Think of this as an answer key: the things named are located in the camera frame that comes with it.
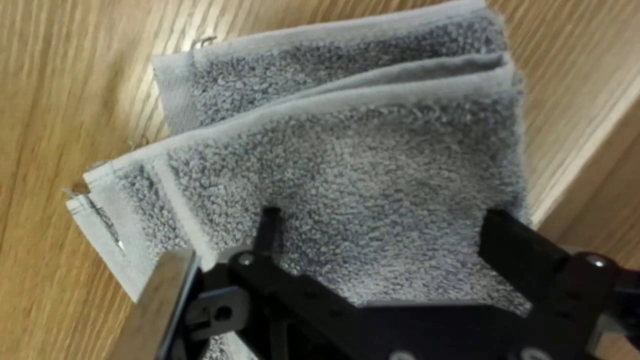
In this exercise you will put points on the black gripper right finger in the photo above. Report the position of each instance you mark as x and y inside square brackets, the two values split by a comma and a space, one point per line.
[516, 251]

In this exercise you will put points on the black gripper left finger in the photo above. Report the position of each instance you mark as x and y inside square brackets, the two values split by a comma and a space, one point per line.
[268, 231]

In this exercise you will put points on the grey terry towel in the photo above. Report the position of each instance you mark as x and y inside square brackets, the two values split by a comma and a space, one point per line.
[372, 172]

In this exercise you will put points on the silver metal mount bar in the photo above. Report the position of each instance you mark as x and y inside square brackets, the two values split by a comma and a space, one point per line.
[156, 310]

